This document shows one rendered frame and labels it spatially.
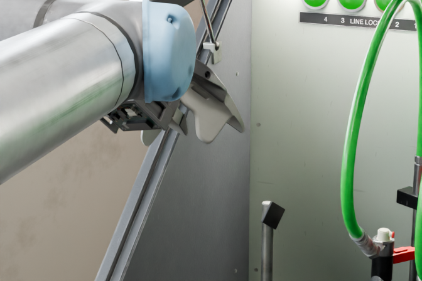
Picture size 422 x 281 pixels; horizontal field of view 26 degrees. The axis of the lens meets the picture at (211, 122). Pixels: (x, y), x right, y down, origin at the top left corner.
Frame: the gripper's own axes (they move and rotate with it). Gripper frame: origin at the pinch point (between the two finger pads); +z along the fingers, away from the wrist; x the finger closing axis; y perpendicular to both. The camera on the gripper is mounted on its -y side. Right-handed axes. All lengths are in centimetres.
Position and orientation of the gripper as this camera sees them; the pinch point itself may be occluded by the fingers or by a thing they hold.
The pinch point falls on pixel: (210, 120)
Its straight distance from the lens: 98.9
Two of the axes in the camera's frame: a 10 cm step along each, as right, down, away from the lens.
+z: 5.4, 5.5, 6.3
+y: -3.2, 8.3, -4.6
